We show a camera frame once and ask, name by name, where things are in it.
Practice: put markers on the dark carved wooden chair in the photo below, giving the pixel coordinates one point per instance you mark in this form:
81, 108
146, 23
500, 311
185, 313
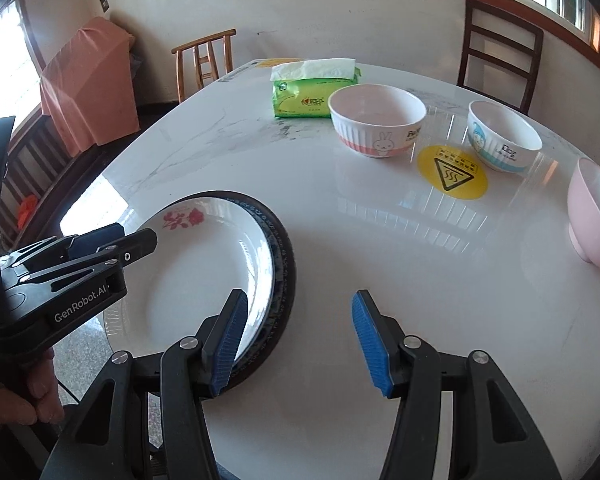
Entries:
35, 160

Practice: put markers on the pink covered cabinet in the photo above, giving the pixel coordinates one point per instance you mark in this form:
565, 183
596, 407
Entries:
90, 90

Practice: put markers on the round yellow warning sticker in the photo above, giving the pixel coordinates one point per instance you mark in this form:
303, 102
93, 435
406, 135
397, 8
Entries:
452, 172

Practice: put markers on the white bowl with blue print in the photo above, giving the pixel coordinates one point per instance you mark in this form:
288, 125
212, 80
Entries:
500, 150

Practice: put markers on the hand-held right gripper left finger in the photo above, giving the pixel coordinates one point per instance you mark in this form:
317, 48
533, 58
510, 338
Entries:
227, 345

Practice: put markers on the green tissue pack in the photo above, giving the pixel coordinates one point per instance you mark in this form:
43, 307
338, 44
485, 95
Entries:
310, 97

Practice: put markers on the dark slatted wooden chair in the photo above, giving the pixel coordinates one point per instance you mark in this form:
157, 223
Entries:
500, 50

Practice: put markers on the light wooden chair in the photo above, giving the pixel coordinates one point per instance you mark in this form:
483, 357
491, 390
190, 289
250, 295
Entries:
205, 42

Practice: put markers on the wall socket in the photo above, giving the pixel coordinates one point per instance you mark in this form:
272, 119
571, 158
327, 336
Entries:
104, 4

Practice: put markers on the small red object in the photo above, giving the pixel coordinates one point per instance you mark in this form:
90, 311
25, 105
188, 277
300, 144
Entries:
27, 212

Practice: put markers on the ribbed bowl with rabbit print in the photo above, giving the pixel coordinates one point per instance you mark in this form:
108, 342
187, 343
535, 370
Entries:
375, 130

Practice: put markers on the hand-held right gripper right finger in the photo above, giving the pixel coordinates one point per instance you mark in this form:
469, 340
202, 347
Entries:
372, 345

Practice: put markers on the large blue patterned plate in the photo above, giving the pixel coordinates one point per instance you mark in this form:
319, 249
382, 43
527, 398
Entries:
289, 280

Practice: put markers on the small blue patterned plate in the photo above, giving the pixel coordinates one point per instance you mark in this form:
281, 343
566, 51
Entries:
276, 270

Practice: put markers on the plain pink bowl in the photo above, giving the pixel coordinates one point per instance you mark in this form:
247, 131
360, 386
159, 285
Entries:
592, 220

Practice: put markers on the white plate with red flowers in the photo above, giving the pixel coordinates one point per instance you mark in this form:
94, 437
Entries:
180, 280

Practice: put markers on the person's left hand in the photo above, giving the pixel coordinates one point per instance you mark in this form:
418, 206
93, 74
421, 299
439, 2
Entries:
35, 395

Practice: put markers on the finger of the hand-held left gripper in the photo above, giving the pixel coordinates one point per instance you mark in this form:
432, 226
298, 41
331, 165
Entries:
135, 245
100, 237

